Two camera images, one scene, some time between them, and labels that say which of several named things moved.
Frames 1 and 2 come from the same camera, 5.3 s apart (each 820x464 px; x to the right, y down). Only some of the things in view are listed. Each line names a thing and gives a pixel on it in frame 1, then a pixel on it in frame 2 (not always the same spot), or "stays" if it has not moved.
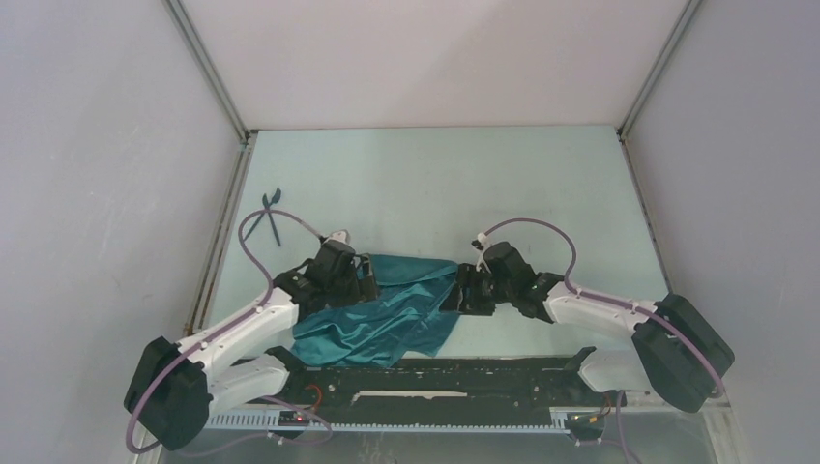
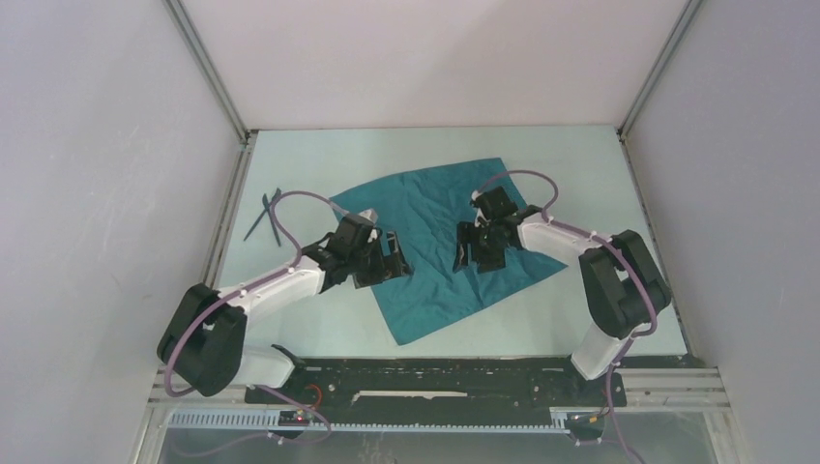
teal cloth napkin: x=406 y=318 → x=425 y=208
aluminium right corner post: x=684 y=20 stays
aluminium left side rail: x=197 y=316 stays
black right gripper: x=467 y=275 → x=468 y=232
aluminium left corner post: x=209 y=71 stays
